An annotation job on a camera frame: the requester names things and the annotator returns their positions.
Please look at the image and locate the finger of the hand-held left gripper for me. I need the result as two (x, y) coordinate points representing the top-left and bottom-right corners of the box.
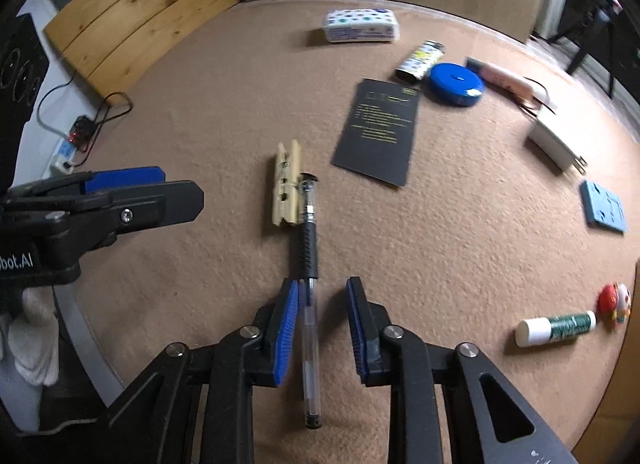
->
(10, 167), (167, 201)
(20, 181), (205, 251)

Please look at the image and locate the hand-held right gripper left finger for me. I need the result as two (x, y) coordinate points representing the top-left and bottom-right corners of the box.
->
(107, 278), (300, 464)

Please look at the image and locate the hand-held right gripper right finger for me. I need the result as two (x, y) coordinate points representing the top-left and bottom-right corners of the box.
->
(346, 277), (581, 464)

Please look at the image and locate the clear black gel pen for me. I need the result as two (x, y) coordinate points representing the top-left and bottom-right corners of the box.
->
(291, 171), (323, 430)

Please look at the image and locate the white patterned tissue pack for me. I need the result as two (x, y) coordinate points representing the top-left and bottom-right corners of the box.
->
(321, 8), (402, 44)

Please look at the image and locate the blue round tape measure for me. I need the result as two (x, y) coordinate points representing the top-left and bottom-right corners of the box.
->
(428, 62), (487, 108)

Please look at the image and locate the pink bottle with grey cap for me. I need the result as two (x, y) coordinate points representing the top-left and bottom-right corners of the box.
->
(465, 57), (536, 100)

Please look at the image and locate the person's left hand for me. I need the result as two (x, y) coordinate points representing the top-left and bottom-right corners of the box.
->
(0, 288), (60, 387)

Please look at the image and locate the black plug adapter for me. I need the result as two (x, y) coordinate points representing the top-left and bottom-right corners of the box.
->
(69, 116), (99, 146)

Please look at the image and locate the white power strip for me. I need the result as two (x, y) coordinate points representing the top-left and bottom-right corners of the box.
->
(50, 138), (83, 173)

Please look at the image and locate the wooden clothespin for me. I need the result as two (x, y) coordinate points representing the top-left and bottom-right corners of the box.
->
(264, 139), (303, 227)

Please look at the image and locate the tan felt table mat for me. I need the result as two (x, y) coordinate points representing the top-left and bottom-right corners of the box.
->
(55, 0), (640, 464)

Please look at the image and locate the wooden plank board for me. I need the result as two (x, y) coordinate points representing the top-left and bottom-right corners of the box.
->
(42, 0), (246, 100)

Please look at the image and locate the black printed card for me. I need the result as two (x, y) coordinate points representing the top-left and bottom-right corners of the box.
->
(331, 78), (420, 188)

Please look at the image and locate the green white glue stick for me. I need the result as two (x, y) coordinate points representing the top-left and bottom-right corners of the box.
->
(515, 311), (597, 348)

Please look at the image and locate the red white toy figure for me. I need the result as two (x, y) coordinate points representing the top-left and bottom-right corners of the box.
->
(597, 283), (632, 329)

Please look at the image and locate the white charger plug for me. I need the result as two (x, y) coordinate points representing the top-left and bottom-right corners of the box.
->
(527, 112), (590, 176)

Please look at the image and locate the light blue foam block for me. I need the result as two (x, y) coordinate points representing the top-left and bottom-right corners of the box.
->
(580, 179), (628, 235)

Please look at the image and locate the patterned lighter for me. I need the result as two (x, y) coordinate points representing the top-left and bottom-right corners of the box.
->
(395, 40), (446, 84)

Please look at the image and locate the black tripod stand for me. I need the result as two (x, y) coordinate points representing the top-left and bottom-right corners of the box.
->
(547, 0), (640, 101)

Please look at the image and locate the black cable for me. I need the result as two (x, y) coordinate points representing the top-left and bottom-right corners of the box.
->
(37, 68), (134, 165)

